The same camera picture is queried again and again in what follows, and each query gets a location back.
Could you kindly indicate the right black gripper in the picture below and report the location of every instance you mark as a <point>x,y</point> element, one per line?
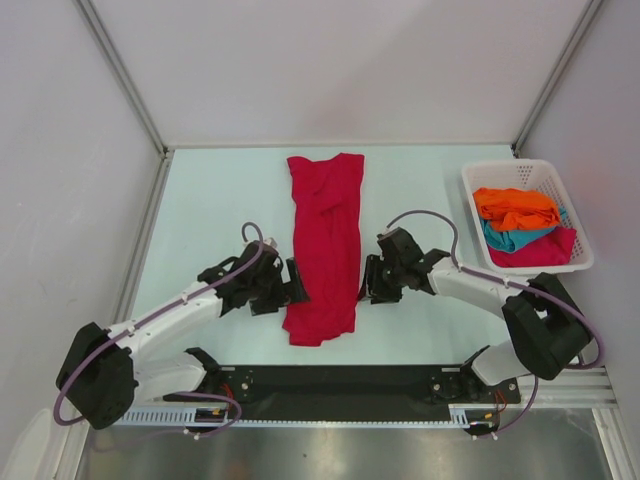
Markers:
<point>373,285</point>

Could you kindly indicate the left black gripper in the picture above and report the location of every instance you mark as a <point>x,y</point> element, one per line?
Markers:
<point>283,293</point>

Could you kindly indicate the crimson red t shirt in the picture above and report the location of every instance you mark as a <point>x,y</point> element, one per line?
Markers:
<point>327,246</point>

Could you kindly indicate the white perforated plastic basket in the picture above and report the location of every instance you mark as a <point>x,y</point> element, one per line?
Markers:
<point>532,175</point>

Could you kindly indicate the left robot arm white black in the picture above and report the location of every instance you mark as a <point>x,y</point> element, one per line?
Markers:
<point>108,370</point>

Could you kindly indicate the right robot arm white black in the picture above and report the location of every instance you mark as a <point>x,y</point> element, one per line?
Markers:
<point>546,331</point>

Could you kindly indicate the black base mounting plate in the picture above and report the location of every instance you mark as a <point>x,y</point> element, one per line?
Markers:
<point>352,393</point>

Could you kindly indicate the teal t shirt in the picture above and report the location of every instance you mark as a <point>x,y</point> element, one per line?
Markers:
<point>509,228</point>

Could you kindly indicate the orange t shirt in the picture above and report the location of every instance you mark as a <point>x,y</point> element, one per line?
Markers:
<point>513,209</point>

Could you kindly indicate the white slotted cable duct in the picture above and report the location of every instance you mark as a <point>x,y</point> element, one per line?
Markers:
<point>213,417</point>

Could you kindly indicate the aluminium frame rail front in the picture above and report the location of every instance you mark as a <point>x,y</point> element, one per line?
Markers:
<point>573,389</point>

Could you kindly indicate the left aluminium corner post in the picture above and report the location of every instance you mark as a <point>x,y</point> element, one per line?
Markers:
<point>107,47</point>

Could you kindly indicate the aluminium corner post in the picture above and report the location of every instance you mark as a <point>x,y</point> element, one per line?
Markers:
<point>578,33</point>
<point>107,47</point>

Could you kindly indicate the right aluminium corner post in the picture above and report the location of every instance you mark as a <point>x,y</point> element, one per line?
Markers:
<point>578,33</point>

